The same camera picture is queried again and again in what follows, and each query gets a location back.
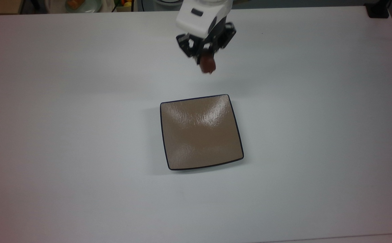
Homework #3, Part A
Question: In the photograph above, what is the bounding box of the black camera stand clamp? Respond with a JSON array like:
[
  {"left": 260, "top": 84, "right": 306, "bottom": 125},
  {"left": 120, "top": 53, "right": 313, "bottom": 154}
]
[{"left": 366, "top": 2, "right": 390, "bottom": 19}]

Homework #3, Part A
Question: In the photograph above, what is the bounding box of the square brown ceramic plate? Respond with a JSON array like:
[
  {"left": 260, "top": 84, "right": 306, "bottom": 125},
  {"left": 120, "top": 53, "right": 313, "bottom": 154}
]
[{"left": 160, "top": 94, "right": 244, "bottom": 171}]

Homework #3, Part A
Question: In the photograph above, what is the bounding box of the plate with bread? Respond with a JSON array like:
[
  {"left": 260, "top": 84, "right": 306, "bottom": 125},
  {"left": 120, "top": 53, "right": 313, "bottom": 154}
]
[{"left": 65, "top": 0, "right": 102, "bottom": 14}]

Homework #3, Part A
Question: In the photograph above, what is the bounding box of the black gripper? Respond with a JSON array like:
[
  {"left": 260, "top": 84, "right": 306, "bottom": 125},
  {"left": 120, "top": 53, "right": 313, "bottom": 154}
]
[{"left": 176, "top": 21, "right": 237, "bottom": 58}]

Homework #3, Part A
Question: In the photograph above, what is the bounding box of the box of toy fruit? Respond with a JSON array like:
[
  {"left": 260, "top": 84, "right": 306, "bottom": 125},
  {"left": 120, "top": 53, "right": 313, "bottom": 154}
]
[{"left": 114, "top": 0, "right": 135, "bottom": 12}]

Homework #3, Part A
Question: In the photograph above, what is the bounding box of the small red-brown round food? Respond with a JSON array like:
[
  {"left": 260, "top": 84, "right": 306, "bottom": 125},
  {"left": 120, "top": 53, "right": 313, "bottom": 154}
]
[{"left": 200, "top": 55, "right": 217, "bottom": 74}]

